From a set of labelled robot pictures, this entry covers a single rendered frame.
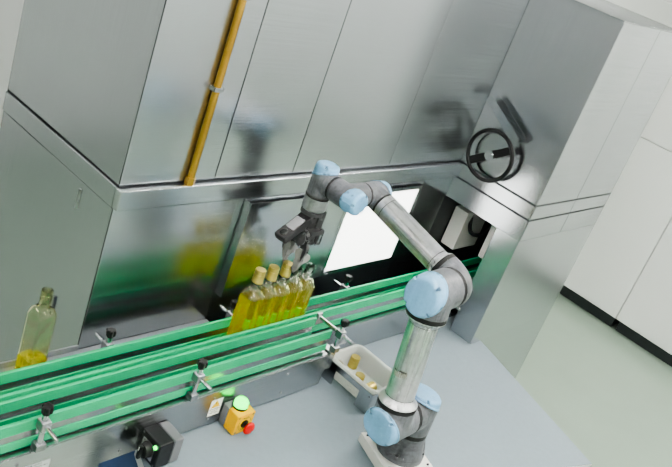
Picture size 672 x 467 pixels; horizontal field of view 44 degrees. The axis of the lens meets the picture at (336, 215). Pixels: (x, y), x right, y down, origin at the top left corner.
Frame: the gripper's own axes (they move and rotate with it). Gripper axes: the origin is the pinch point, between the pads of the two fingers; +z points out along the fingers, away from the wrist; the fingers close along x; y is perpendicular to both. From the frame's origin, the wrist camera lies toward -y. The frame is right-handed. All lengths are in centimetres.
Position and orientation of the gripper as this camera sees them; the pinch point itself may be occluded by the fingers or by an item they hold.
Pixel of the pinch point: (287, 265)
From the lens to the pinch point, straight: 258.5
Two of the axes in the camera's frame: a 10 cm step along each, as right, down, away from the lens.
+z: -3.2, 8.7, 3.8
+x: -6.8, -4.9, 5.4
